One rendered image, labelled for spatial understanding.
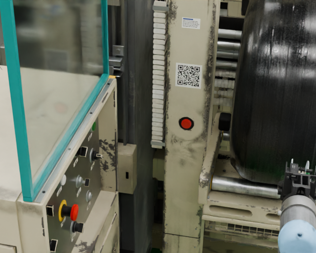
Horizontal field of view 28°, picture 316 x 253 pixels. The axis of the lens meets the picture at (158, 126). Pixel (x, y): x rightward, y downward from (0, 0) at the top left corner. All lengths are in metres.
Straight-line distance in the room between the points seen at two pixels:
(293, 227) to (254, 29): 0.59
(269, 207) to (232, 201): 0.11
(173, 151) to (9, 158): 0.70
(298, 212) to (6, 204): 0.58
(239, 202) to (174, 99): 0.36
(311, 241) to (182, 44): 0.74
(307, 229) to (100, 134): 0.72
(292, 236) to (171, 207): 0.88
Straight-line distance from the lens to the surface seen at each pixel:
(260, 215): 1.91
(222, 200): 1.91
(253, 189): 1.89
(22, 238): 1.33
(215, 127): 2.08
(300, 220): 1.28
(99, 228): 1.74
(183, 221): 2.10
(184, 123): 1.87
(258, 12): 1.68
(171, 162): 1.97
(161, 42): 1.79
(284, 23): 1.64
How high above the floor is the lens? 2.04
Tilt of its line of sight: 32 degrees down
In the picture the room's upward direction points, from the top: 1 degrees clockwise
